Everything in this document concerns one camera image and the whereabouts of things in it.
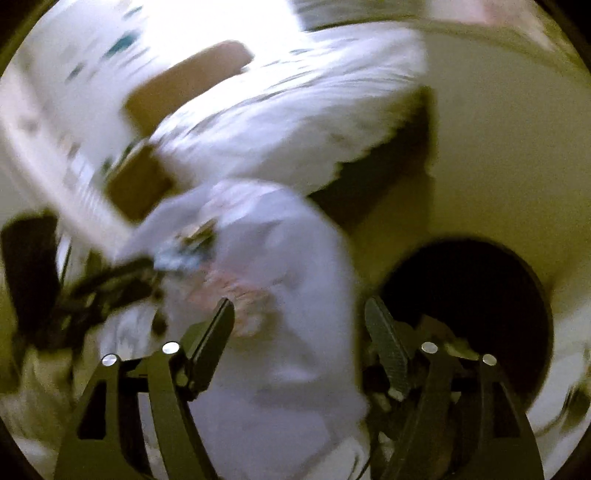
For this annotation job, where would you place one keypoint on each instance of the wooden bedside table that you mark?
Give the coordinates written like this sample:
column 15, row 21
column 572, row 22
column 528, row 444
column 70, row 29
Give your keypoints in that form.
column 139, row 184

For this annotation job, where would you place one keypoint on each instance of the bed with white duvet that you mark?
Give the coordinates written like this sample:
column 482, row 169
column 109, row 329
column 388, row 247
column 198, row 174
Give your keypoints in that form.
column 294, row 118

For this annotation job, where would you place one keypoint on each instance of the brown padded headboard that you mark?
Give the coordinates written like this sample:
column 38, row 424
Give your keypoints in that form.
column 165, row 92

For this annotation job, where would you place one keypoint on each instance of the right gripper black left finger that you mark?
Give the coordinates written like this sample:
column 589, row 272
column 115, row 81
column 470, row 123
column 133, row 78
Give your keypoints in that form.
column 104, row 439

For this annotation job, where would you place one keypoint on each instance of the floral grey tablecloth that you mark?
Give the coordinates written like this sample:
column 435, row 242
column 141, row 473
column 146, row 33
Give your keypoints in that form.
column 285, row 401

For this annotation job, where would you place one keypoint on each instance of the white dresser cabinet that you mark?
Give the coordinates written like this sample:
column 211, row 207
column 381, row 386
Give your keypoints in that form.
column 511, row 143

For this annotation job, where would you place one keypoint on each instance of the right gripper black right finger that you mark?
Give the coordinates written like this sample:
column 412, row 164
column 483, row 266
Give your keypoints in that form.
column 462, row 418

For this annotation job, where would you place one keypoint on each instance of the black round trash bin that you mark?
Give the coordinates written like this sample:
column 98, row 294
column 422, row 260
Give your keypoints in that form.
column 486, row 295

